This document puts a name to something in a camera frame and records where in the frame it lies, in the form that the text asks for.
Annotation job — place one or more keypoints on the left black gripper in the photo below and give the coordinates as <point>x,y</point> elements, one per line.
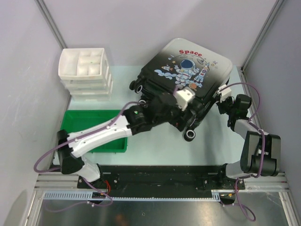
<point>179,122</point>

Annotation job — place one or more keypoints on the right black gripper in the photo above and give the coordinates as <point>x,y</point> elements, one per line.
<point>219,104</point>

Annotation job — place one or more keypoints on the space astronaut hardshell suitcase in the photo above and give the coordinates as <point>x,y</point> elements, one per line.
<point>182,63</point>

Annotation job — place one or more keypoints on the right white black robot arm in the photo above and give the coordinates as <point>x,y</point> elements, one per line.
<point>261,150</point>

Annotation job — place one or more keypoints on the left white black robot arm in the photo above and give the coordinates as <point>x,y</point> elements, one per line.
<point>133,118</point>

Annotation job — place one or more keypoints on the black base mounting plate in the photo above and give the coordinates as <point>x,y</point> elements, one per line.
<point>176,172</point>

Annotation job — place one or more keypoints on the white stacked drawer organizer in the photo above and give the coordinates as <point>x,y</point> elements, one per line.
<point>85,73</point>

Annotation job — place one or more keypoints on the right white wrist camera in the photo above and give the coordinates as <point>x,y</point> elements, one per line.
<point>223,92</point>

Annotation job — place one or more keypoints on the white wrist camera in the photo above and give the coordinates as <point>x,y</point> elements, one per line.
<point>223,92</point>
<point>183,97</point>

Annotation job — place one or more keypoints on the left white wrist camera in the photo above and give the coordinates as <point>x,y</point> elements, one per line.
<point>183,97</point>

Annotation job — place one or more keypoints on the aluminium frame rail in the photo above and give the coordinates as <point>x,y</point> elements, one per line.
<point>57,181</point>

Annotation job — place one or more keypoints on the grey slotted cable duct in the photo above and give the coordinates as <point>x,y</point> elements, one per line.
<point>95,196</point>

